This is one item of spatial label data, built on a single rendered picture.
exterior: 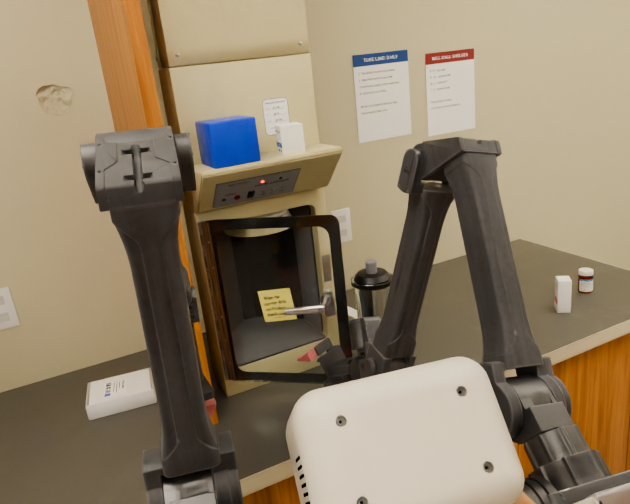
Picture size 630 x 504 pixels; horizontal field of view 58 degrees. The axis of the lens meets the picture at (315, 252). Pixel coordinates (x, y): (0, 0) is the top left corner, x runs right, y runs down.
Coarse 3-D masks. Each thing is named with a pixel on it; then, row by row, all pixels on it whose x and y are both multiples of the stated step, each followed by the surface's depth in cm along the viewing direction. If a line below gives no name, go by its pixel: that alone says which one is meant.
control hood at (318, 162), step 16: (320, 144) 131; (272, 160) 118; (288, 160) 119; (304, 160) 121; (320, 160) 124; (336, 160) 126; (208, 176) 112; (224, 176) 114; (240, 176) 117; (256, 176) 119; (304, 176) 127; (320, 176) 130; (192, 192) 122; (208, 192) 117; (208, 208) 122
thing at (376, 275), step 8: (368, 264) 140; (376, 264) 141; (360, 272) 143; (368, 272) 141; (376, 272) 142; (384, 272) 141; (360, 280) 140; (368, 280) 139; (376, 280) 139; (384, 280) 139
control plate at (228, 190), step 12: (300, 168) 123; (240, 180) 118; (252, 180) 120; (276, 180) 123; (288, 180) 125; (216, 192) 118; (228, 192) 120; (240, 192) 122; (276, 192) 128; (288, 192) 130; (216, 204) 122; (228, 204) 124
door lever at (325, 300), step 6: (324, 300) 122; (330, 300) 123; (294, 306) 122; (300, 306) 121; (306, 306) 120; (312, 306) 120; (318, 306) 119; (324, 306) 119; (288, 312) 121; (294, 312) 121; (300, 312) 120; (306, 312) 120; (312, 312) 120; (318, 312) 120
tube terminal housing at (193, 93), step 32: (224, 64) 120; (256, 64) 123; (288, 64) 126; (192, 96) 118; (224, 96) 121; (256, 96) 124; (288, 96) 128; (192, 128) 120; (320, 192) 137; (192, 224) 129; (192, 256) 138; (224, 384) 139; (256, 384) 142
